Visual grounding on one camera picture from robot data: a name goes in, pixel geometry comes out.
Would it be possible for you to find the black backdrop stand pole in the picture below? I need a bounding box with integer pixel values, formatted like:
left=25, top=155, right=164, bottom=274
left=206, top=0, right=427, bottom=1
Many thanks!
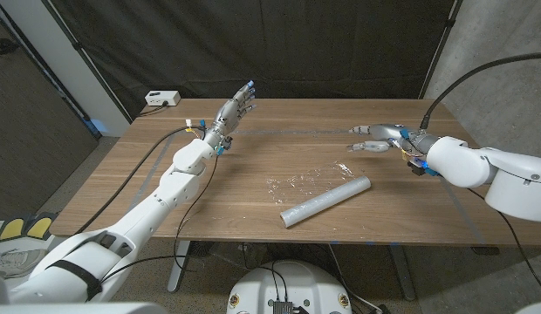
left=418, top=0, right=464, bottom=99
left=41, top=0, right=134, bottom=123

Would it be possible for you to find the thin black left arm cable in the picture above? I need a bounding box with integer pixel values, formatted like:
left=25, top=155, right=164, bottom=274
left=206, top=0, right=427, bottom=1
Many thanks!
left=99, top=154, right=219, bottom=284

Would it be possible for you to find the grey plastic wrap roll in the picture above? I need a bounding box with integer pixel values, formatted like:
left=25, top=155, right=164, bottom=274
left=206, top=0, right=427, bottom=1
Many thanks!
left=279, top=174, right=373, bottom=229

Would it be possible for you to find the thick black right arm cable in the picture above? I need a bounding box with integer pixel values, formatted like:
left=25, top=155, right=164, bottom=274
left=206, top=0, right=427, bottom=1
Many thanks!
left=420, top=51, right=541, bottom=131

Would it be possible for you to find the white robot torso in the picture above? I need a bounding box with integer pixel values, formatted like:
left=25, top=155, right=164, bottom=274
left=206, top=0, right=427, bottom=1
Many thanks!
left=226, top=260, right=353, bottom=314

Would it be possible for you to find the black power strip cable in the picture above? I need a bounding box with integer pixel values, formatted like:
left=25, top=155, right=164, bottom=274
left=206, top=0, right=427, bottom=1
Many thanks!
left=138, top=103, right=169, bottom=118

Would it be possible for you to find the white power strip box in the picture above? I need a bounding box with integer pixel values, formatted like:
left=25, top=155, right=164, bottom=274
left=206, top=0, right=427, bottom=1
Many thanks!
left=144, top=90, right=181, bottom=107

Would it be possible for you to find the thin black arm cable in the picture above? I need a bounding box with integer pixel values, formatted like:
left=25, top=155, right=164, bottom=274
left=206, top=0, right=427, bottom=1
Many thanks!
left=466, top=187, right=541, bottom=300
left=99, top=154, right=219, bottom=284

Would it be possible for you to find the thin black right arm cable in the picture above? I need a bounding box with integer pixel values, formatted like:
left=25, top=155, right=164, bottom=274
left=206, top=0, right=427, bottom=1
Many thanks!
left=466, top=187, right=541, bottom=300

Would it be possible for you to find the black door handle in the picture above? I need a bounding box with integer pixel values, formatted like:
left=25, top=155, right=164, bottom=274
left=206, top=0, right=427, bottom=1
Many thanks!
left=0, top=38, right=19, bottom=57

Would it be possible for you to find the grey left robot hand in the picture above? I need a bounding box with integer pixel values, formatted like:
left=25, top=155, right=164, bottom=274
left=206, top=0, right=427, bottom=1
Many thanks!
left=203, top=79, right=257, bottom=149

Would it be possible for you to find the clear plastic wrap sheet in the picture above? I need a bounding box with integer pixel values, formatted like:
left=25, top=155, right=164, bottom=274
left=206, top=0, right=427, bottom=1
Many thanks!
left=265, top=161, right=355, bottom=205

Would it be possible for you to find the yellow black slipper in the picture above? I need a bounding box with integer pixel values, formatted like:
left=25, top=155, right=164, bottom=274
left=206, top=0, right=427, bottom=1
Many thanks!
left=24, top=212, right=58, bottom=240
left=0, top=216, right=27, bottom=242

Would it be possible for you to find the grey table leg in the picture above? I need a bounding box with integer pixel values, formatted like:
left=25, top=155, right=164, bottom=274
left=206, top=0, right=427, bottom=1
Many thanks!
left=387, top=244, right=416, bottom=301
left=168, top=240, right=193, bottom=293

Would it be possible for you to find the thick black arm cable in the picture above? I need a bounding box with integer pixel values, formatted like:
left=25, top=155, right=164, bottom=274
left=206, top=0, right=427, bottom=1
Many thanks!
left=420, top=51, right=541, bottom=131
left=73, top=125, right=206, bottom=236

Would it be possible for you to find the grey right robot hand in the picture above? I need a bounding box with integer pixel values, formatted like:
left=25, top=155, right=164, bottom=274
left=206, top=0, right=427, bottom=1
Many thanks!
left=346, top=123, right=438, bottom=157

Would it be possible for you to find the black backdrop curtain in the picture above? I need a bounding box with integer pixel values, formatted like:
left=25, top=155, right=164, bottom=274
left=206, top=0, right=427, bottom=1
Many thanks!
left=49, top=0, right=457, bottom=119

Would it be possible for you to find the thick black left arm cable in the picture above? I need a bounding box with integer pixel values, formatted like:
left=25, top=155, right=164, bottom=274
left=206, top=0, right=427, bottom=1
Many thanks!
left=73, top=125, right=206, bottom=236

